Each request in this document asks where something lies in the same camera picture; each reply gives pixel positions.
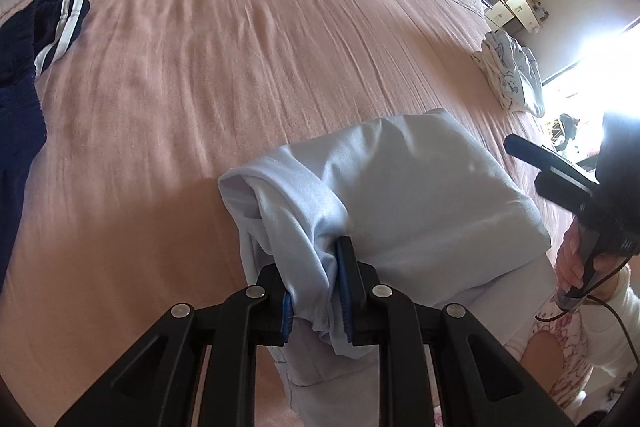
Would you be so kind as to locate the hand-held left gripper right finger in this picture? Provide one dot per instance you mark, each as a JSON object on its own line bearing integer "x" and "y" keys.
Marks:
{"x": 345, "y": 287}

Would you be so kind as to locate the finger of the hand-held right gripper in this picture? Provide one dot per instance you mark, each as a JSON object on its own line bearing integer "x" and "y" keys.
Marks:
{"x": 545, "y": 154}
{"x": 565, "y": 194}

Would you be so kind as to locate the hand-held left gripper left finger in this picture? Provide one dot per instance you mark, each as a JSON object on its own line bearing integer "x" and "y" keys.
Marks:
{"x": 286, "y": 317}

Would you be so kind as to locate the light blue t-shirt navy collar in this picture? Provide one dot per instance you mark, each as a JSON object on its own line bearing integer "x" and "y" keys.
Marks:
{"x": 400, "y": 187}

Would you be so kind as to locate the person's right forearm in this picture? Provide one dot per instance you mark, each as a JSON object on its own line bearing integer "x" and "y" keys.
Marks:
{"x": 622, "y": 324}

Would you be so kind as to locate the person's right hand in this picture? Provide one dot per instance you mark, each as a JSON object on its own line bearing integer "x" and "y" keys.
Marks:
{"x": 570, "y": 262}

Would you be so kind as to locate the white blue printed folded cloth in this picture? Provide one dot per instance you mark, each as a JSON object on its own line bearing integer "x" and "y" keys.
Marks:
{"x": 510, "y": 77}

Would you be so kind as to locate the bright window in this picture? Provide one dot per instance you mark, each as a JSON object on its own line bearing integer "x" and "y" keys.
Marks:
{"x": 600, "y": 47}

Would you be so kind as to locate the cream dresser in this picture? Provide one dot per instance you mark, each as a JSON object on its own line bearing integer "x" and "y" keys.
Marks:
{"x": 515, "y": 9}

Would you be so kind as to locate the pink printed pajama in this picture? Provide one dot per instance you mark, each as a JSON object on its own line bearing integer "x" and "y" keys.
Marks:
{"x": 580, "y": 357}

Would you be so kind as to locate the pink bed blanket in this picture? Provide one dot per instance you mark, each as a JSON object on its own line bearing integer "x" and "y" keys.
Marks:
{"x": 200, "y": 82}

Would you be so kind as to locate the navy garment with white stripes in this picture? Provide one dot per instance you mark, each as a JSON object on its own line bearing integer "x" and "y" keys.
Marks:
{"x": 20, "y": 132}

